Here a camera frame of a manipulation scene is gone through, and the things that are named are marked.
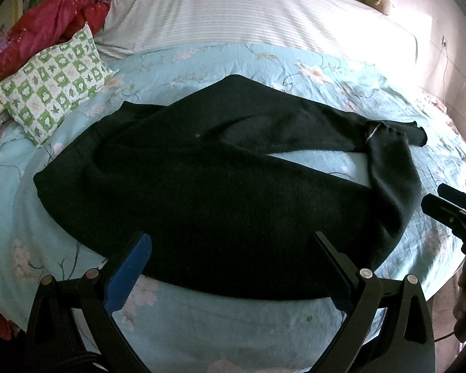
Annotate black pants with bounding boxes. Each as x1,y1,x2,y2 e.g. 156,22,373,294
33,75,427,301

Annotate brown plush toy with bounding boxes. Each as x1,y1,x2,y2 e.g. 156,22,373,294
363,0,393,15

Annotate white striped bed sheet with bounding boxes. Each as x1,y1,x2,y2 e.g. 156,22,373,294
95,0,419,67

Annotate red floral blanket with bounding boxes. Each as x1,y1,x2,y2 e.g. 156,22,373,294
0,0,112,82

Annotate person right hand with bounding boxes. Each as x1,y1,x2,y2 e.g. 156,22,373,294
453,270,466,322

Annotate green white checkered pillow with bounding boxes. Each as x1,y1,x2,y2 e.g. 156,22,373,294
0,25,115,147

